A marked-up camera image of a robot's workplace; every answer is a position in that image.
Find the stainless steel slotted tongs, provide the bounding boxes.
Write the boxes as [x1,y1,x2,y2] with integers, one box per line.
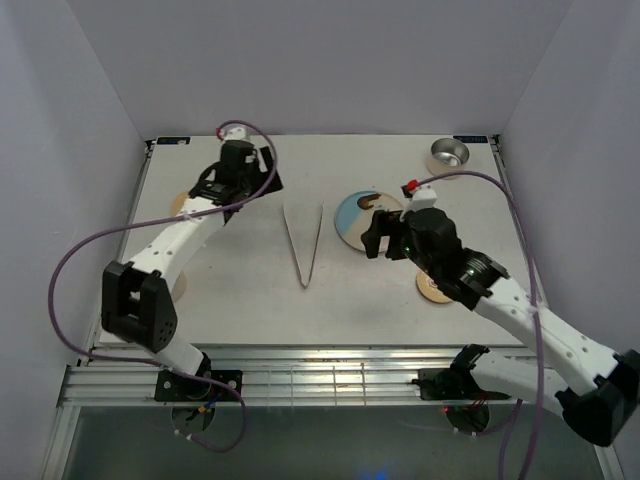
[282,199,324,290]

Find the wooden round lid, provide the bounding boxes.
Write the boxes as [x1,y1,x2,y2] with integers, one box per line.
[169,191,189,217]
[416,271,452,305]

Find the steel lunch bowl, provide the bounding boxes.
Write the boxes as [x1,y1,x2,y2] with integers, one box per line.
[171,272,187,302]
[426,138,470,176]

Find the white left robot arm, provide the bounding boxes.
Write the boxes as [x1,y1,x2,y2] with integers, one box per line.
[101,139,283,400]

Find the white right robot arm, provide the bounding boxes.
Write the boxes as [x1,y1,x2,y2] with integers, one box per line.
[361,207,639,447]

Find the dark brown curved food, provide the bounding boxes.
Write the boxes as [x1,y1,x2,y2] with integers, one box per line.
[356,192,381,210]

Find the blue and white plate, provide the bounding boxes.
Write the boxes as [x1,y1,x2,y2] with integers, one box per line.
[334,190,402,252]

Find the left blue corner label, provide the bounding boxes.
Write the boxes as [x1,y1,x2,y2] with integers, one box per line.
[156,136,191,145]

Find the blue corner label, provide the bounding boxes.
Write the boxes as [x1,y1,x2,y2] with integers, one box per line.
[156,136,191,145]
[453,135,489,144]

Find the right blue corner label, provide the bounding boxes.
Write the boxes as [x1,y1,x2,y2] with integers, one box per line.
[453,135,489,144]

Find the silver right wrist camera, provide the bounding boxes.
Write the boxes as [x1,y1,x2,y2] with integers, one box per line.
[402,180,437,215]

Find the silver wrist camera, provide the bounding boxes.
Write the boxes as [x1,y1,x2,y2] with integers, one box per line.
[402,180,437,215]
[216,125,250,142]

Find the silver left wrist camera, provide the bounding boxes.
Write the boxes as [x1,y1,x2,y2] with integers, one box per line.
[216,125,250,142]

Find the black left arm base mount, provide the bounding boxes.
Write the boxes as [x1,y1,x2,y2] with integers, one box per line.
[153,369,243,403]

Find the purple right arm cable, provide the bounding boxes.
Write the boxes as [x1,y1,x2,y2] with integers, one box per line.
[407,170,546,480]

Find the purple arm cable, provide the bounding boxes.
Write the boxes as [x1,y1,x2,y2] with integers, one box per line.
[407,170,546,480]
[48,119,279,454]

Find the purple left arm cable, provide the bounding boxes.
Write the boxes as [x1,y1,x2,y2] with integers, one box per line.
[48,119,279,454]

